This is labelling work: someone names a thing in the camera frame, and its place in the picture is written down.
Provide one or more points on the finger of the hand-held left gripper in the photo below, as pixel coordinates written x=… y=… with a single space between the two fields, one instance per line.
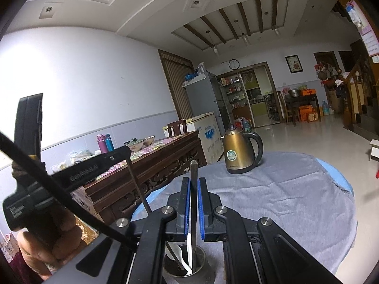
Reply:
x=115 y=155

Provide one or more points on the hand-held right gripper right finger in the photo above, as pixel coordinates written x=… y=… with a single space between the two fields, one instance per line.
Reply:
x=201 y=210

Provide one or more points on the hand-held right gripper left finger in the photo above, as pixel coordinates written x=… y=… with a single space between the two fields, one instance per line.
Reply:
x=186 y=210

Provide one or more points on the stainless steel utensil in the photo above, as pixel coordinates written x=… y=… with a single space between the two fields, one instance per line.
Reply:
x=194 y=177

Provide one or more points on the metal chopstick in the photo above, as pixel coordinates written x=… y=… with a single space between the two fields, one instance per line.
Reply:
x=139 y=189
x=173 y=254

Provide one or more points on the metal utensil holder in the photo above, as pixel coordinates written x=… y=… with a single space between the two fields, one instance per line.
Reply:
x=200 y=257

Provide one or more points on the person's left hand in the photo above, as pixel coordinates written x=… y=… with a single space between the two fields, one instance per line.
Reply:
x=35 y=251

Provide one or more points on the blue water bottle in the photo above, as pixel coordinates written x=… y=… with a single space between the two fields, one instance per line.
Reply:
x=110 y=142

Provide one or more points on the purple water bottle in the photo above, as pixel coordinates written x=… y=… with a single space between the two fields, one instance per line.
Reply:
x=101 y=144

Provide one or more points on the lidded ceramic bowl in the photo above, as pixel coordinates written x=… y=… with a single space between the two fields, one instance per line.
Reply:
x=134 y=145

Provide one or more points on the checkered tablecloth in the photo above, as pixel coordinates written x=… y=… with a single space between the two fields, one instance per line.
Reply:
x=148 y=151

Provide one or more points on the carved wooden table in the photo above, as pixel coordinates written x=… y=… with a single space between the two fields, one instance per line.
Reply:
x=142 y=174

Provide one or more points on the plastic bags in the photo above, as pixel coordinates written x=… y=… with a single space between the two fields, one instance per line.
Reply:
x=77 y=155

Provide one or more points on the white ceramic spoon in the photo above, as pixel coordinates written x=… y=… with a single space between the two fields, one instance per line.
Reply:
x=177 y=256

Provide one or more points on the wooden chair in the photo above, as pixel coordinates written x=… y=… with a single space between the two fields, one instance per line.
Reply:
x=177 y=127

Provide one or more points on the gold electric kettle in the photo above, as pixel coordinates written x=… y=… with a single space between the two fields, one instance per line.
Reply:
x=241 y=151

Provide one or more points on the white chest freezer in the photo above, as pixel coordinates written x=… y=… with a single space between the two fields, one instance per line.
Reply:
x=208 y=137

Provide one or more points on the round grey-covered table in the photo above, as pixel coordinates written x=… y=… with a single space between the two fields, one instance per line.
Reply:
x=281 y=201

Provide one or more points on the grey refrigerator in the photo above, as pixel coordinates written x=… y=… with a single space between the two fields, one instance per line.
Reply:
x=207 y=94

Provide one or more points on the shelf cabinet with bottles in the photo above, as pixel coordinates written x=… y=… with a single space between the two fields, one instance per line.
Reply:
x=237 y=94

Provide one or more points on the blue table cover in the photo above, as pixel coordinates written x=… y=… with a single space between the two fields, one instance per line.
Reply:
x=340 y=179

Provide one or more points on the dark wooden side table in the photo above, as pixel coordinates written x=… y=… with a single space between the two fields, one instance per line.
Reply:
x=299 y=103

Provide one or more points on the pendant lamp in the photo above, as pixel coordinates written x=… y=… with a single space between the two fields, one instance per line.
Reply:
x=244 y=39
x=214 y=47
x=276 y=30

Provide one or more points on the metal basin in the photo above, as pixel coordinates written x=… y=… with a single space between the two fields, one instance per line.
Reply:
x=293 y=92

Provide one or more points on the blue water jug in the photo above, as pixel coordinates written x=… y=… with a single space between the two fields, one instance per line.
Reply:
x=325 y=108

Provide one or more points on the framed picture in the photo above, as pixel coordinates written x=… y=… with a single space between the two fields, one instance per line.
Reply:
x=294 y=64

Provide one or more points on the white stool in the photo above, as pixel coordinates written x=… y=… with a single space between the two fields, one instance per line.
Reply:
x=374 y=149

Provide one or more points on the wooden stair railing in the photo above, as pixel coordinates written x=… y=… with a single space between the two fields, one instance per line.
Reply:
x=356 y=94

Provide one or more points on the slatted wooden wall panel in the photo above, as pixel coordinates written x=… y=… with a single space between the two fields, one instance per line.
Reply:
x=174 y=85

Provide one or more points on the round wall clock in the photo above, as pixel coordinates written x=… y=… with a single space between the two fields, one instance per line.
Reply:
x=234 y=64

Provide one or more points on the pink wall calendar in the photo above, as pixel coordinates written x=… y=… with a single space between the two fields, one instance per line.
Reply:
x=370 y=38

